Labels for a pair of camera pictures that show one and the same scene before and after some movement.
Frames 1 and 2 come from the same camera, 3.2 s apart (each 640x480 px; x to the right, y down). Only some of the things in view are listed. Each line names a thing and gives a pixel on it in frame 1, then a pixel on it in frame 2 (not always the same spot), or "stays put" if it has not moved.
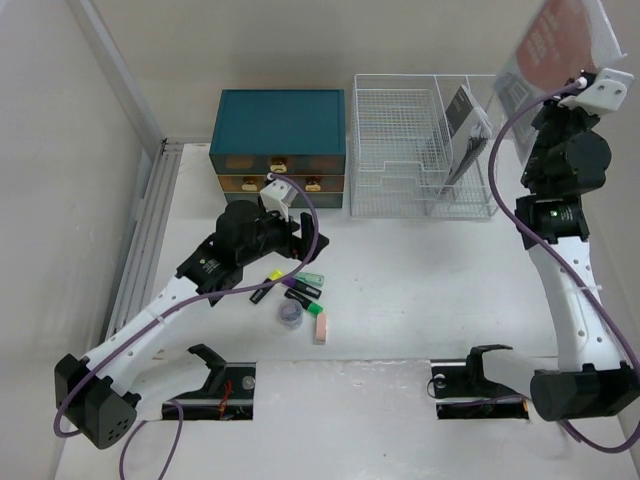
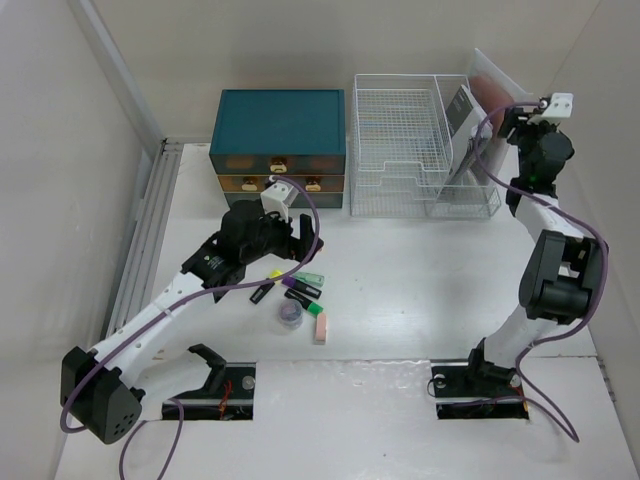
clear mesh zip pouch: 565,40 → 496,93
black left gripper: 293,246 stays put
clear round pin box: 290,314 stays put
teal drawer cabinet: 297,133 stays put
